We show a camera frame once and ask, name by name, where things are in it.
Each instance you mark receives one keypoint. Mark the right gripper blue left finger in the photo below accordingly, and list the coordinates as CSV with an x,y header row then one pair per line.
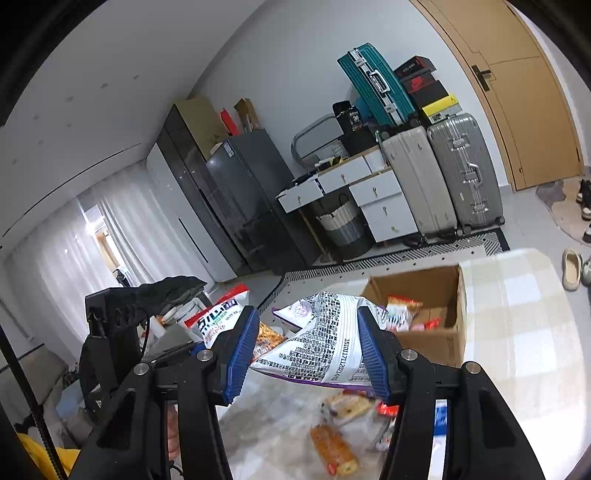
x,y
130,441

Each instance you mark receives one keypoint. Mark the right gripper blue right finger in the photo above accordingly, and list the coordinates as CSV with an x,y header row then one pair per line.
x,y
483,438

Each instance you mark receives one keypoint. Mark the blue cookie packet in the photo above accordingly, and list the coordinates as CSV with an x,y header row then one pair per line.
x,y
441,417

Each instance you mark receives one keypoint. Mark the white red noodle snack bag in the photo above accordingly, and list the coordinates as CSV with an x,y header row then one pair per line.
x,y
207,324

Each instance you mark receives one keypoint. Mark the cheese cracker packet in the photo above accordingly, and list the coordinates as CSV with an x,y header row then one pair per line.
x,y
342,408

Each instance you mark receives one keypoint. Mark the orange bread loaf packet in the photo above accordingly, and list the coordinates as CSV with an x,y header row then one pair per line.
x,y
333,450

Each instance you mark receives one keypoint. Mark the red chip snack bag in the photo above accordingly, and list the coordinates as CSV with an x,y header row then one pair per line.
x,y
401,315

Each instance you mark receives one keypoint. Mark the purple white snack bag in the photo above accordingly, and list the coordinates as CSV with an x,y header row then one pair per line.
x,y
327,350

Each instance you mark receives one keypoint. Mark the red chocolate pie packet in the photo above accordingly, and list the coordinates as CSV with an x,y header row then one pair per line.
x,y
389,414

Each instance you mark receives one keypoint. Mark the yellow sleeve forearm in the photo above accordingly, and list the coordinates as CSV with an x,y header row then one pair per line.
x,y
41,458

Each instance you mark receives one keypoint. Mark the person's left hand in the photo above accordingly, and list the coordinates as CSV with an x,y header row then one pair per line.
x,y
172,433

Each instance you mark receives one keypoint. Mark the checked tablecloth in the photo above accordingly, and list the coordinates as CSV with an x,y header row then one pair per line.
x,y
519,327

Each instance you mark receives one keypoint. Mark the SF cardboard box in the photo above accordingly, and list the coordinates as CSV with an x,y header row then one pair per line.
x,y
437,330

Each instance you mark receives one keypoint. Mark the dark grey refrigerator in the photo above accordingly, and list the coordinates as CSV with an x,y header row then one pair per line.
x,y
250,174

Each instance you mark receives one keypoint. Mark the black glass cabinet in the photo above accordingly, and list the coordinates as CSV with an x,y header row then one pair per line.
x,y
190,132

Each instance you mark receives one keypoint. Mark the woven laundry basket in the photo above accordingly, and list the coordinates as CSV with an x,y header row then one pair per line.
x,y
344,225

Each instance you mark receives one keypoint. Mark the door mat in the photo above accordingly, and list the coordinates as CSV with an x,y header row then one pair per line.
x,y
559,197

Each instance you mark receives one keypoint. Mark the white drawer desk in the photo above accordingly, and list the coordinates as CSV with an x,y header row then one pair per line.
x,y
373,186

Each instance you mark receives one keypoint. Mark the silver suitcase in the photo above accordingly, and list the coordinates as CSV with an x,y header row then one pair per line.
x,y
468,171

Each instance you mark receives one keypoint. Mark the beige suitcase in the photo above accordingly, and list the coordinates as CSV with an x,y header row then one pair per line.
x,y
414,163

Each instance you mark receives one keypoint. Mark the wooden door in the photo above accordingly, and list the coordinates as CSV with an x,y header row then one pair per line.
x,y
516,85

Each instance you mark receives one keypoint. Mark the black bag on desk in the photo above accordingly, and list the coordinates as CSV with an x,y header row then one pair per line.
x,y
348,116

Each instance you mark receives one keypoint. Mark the stack of shoe boxes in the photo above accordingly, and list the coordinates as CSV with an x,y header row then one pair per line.
x,y
432,100

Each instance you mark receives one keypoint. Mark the teal suitcase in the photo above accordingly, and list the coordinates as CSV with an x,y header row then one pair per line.
x,y
376,83

